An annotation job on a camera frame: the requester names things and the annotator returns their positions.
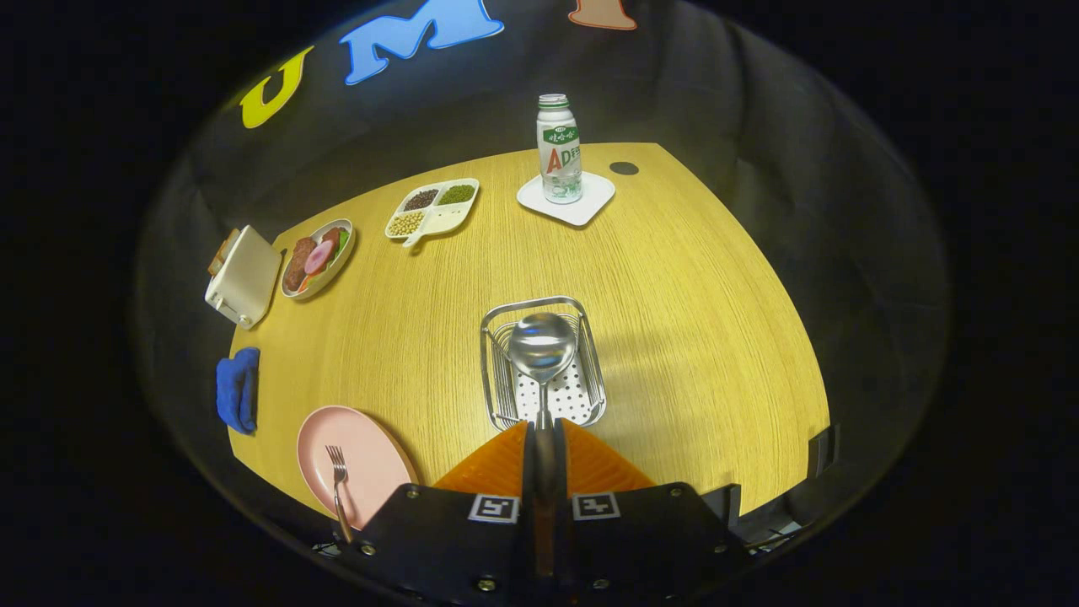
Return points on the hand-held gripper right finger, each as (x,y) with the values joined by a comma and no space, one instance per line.
(562,472)

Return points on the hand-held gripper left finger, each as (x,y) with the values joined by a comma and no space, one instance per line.
(528,472)

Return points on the metal spoon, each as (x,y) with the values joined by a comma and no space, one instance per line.
(542,346)

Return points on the metal fork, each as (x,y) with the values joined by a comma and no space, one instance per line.
(337,472)

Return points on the pink round plate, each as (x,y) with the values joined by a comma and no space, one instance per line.
(375,455)

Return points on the white divided dish of beans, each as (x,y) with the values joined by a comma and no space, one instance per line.
(438,221)

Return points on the white square coaster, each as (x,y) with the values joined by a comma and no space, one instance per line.
(592,206)

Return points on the plate of meat and vegetables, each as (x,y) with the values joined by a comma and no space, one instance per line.
(316,257)

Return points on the blue cloth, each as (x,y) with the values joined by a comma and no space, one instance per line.
(236,388)

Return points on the black round table grommet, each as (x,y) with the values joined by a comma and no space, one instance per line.
(624,168)

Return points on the white drink bottle green label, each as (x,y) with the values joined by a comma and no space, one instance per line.
(559,152)

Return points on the white toaster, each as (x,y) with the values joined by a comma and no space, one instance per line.
(244,278)

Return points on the brown toast slice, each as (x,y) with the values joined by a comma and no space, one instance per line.
(221,251)

